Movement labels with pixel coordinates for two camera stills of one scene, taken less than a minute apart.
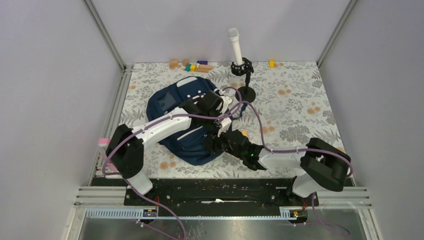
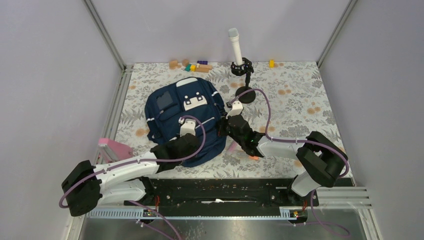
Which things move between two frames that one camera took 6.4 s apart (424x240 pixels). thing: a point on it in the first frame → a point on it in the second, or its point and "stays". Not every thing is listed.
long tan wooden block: x=204 y=68 stays
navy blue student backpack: x=191 y=146 stays
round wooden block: x=185 y=62 stays
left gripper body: x=210 y=123 → x=180 y=162
